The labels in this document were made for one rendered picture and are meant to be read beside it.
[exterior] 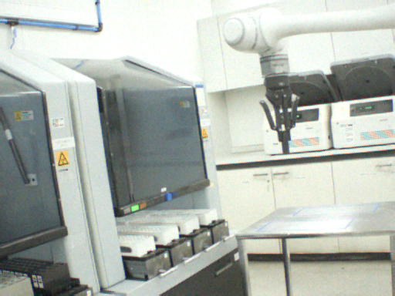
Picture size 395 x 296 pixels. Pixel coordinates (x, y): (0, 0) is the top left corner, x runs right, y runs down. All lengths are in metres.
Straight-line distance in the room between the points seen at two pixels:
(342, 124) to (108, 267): 2.48
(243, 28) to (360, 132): 2.50
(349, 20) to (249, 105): 3.38
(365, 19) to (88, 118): 0.91
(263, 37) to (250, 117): 3.38
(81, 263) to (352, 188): 2.59
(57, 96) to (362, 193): 2.70
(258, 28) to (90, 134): 0.66
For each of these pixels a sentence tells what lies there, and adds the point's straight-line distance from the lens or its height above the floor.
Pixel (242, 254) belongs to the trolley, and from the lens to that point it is 1.82.
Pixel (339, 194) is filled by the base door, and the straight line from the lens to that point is 3.79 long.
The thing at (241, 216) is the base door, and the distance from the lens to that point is 4.13.
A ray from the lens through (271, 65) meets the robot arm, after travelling 1.45.
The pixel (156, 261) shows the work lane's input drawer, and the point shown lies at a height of 0.79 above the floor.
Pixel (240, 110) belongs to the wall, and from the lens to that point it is 4.70.
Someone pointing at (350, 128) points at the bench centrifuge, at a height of 1.06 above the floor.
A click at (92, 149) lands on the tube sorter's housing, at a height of 1.21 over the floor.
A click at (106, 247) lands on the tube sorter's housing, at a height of 0.88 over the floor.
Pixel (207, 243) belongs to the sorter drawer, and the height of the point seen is 0.76.
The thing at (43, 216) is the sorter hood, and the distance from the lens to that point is 1.43.
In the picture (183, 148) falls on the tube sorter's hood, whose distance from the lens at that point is 2.01.
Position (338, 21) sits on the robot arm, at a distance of 1.33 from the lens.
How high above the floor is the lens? 1.24
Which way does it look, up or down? 3 degrees down
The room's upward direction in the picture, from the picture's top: 8 degrees counter-clockwise
